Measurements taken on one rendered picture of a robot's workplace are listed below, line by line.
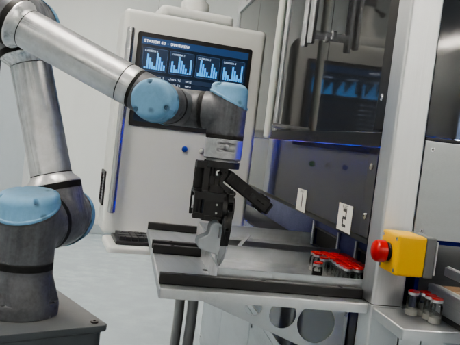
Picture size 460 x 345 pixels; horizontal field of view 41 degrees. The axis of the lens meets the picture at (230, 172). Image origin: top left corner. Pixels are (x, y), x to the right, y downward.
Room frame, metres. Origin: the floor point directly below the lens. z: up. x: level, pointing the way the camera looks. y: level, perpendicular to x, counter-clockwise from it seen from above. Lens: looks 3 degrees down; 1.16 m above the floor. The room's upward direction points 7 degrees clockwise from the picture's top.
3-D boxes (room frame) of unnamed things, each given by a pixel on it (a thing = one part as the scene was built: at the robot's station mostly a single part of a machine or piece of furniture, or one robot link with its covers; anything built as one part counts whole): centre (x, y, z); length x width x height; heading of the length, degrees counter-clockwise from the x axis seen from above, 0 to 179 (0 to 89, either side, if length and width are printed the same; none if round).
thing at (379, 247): (1.09, -0.29, 0.99); 0.04 x 0.04 x 0.04; 10
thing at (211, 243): (1.21, 0.02, 0.95); 0.06 x 0.03 x 0.09; 100
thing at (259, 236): (1.66, -0.11, 0.90); 0.34 x 0.26 x 0.04; 100
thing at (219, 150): (1.22, 0.02, 1.14); 0.08 x 0.08 x 0.05
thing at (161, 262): (1.48, -0.07, 0.87); 0.70 x 0.48 x 0.02; 10
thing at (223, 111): (1.22, 0.02, 1.21); 0.09 x 0.08 x 0.11; 79
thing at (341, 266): (1.34, -0.25, 0.90); 0.18 x 0.02 x 0.05; 9
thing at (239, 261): (1.32, -0.14, 0.90); 0.34 x 0.26 x 0.04; 100
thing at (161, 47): (2.19, 0.19, 1.19); 0.50 x 0.19 x 0.78; 107
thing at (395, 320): (1.09, -0.38, 0.87); 0.14 x 0.13 x 0.02; 100
